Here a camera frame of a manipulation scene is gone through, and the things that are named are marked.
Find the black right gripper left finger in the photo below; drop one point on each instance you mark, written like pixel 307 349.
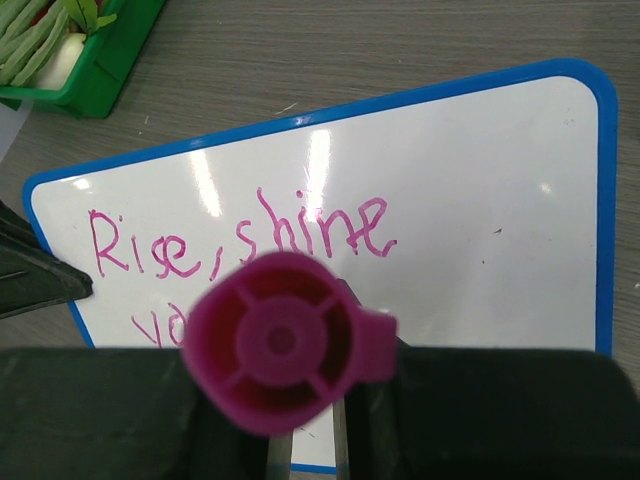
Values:
pixel 74 413

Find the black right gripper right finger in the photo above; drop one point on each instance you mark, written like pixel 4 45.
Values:
pixel 493 413

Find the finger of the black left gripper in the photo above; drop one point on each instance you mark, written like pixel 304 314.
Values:
pixel 32 278

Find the white red-tipped whiteboard marker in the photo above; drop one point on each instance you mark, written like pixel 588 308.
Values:
pixel 280 339

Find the blue-framed whiteboard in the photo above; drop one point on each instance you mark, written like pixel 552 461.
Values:
pixel 480 212

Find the green plastic vegetable tray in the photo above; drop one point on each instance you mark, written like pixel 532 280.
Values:
pixel 103 67

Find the green toy bean bundle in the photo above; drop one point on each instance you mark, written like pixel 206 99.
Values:
pixel 33 48

